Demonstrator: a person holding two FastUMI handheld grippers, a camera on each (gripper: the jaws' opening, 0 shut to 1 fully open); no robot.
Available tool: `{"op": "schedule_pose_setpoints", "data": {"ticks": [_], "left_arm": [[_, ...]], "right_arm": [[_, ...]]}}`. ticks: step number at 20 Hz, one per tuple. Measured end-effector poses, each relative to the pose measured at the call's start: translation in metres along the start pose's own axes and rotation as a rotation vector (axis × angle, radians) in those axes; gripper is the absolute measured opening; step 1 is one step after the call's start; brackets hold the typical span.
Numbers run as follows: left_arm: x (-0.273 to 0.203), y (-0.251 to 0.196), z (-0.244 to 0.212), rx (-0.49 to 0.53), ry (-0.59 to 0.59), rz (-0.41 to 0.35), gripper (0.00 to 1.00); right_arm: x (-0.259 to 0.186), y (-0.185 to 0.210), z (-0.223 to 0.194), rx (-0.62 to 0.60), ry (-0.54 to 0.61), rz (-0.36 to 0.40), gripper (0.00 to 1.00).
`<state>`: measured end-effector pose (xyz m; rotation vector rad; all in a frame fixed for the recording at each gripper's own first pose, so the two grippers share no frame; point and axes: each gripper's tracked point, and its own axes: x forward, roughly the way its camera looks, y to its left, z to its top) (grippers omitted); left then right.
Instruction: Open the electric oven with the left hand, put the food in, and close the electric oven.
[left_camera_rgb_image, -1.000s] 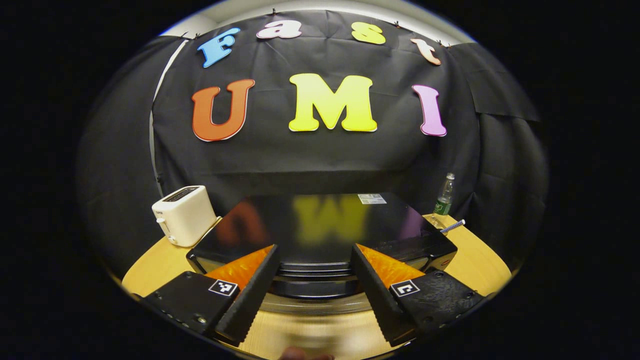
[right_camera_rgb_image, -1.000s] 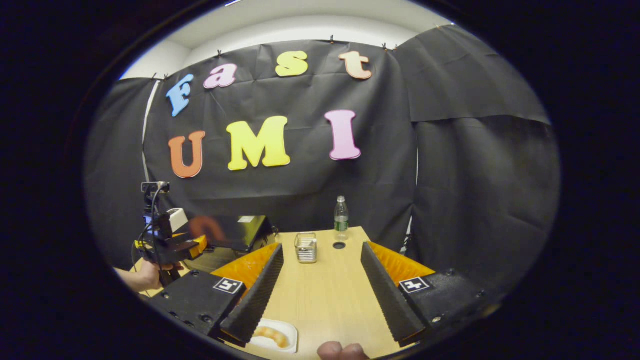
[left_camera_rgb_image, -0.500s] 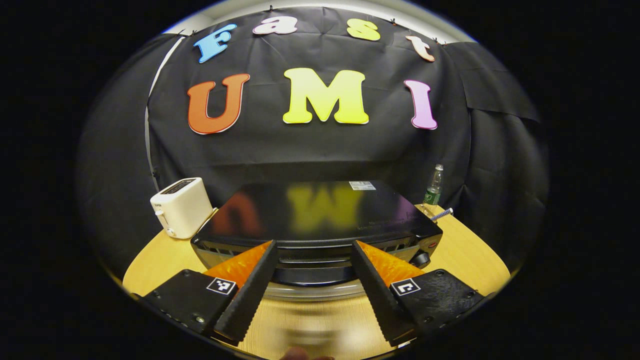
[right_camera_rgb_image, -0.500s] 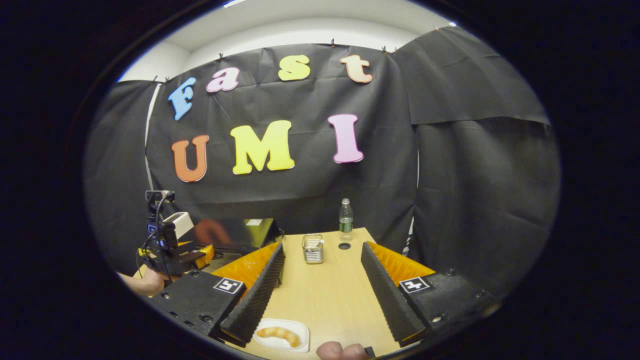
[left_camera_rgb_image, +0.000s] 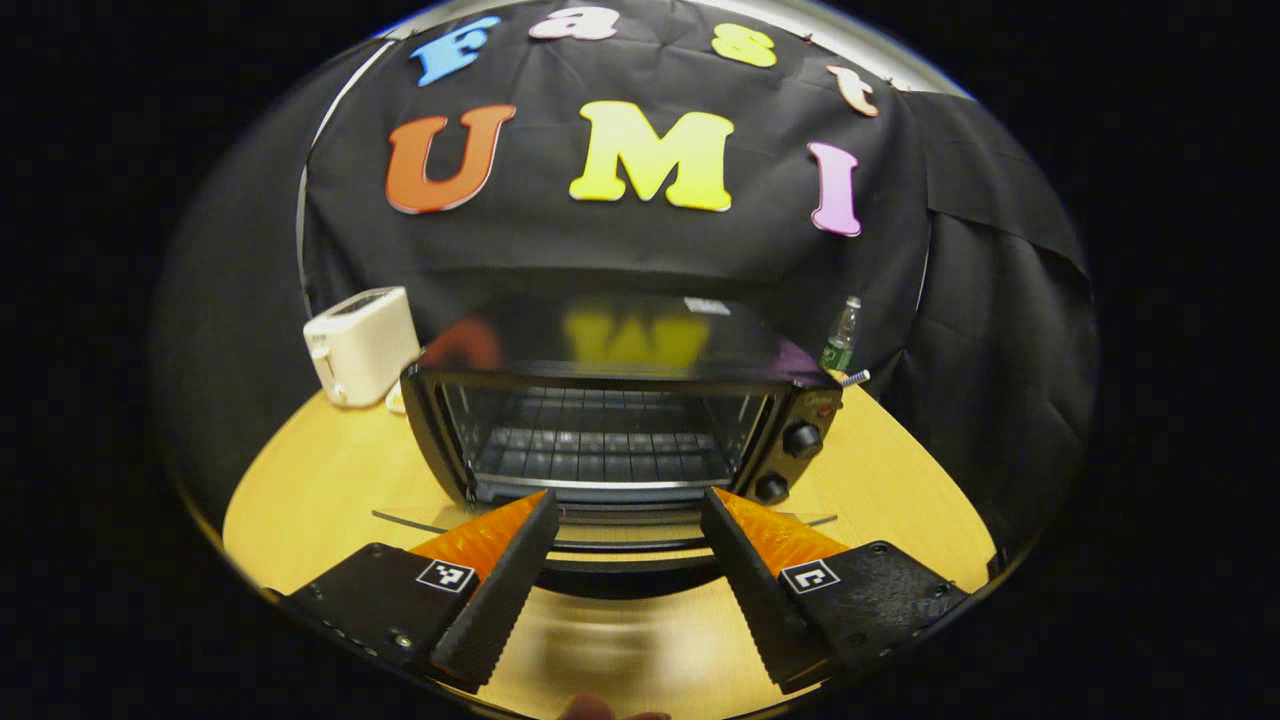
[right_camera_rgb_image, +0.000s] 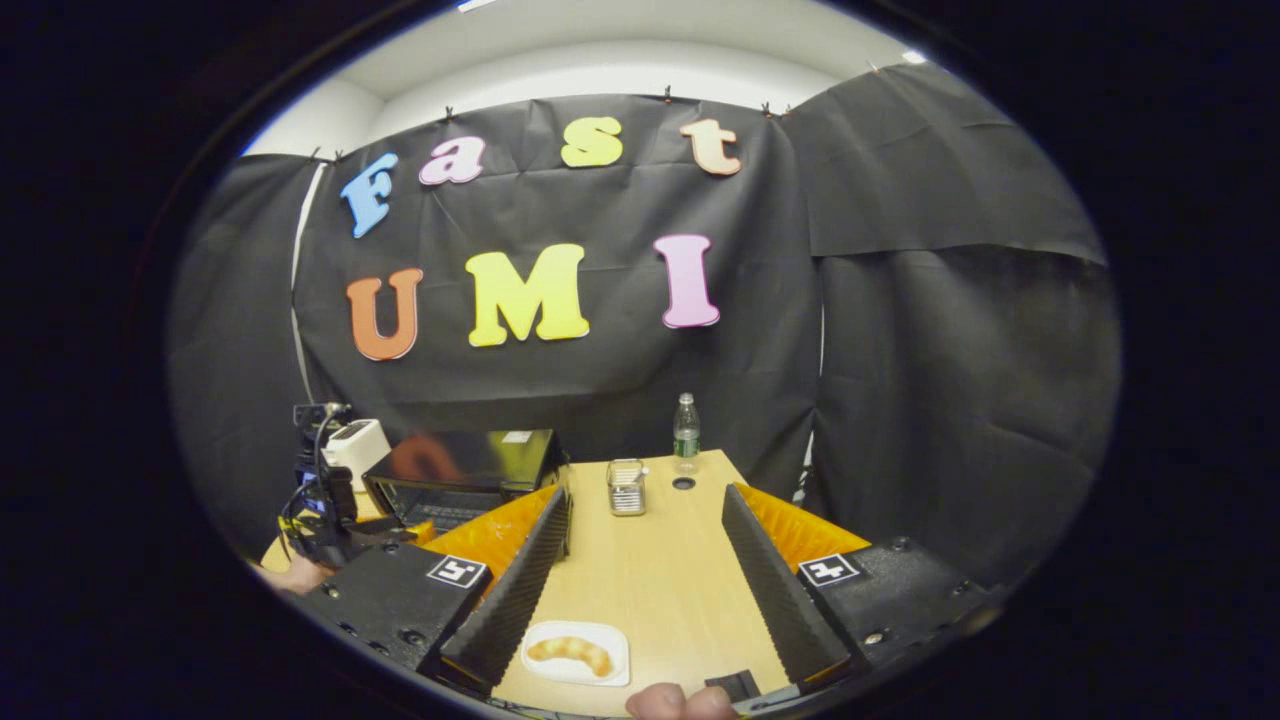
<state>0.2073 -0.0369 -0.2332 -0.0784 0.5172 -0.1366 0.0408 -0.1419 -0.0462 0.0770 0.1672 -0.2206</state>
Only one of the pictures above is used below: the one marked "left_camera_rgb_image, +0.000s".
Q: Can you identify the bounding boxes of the black electric oven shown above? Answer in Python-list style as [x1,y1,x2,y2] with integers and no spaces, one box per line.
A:
[372,293,846,601]

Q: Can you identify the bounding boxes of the clear plastic bottle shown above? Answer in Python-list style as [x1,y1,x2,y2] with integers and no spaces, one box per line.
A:
[820,295,863,373]

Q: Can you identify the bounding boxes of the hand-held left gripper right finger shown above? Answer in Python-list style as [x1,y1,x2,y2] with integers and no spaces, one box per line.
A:
[700,487,969,696]

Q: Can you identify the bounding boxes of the white toaster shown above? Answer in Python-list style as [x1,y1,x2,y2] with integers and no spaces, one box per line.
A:
[303,286,422,408]

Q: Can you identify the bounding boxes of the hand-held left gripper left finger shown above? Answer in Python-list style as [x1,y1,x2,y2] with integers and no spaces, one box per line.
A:
[285,490,561,693]

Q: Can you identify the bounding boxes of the black backdrop cloth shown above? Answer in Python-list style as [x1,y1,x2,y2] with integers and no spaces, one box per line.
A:
[150,0,1101,561]

